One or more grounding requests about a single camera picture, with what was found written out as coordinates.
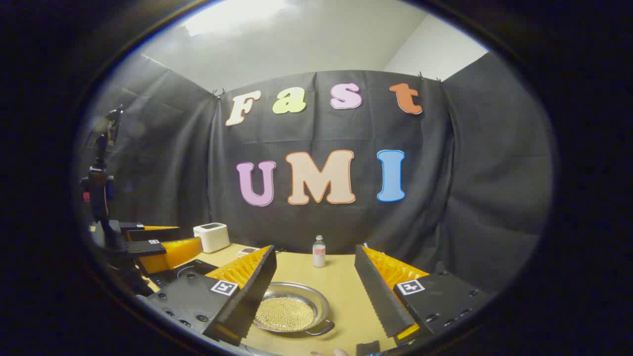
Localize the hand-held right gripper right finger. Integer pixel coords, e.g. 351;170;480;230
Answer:
354;244;490;342

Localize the clear bottle with pink label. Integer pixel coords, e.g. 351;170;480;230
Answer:
313;235;327;268

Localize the white toaster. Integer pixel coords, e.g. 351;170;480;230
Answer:
193;222;231;254

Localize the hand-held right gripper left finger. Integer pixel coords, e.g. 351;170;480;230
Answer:
136;245;277;347

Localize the black induction cooktop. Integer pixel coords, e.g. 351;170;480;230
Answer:
148;259;218;290

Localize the black backdrop cloth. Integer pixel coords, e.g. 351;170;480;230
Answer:
79;52;554;297

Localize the pile of yellow soybeans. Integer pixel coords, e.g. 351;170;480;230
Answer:
257;297;316;332

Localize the steel pot with black handle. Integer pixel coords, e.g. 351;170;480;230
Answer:
252;282;336;337

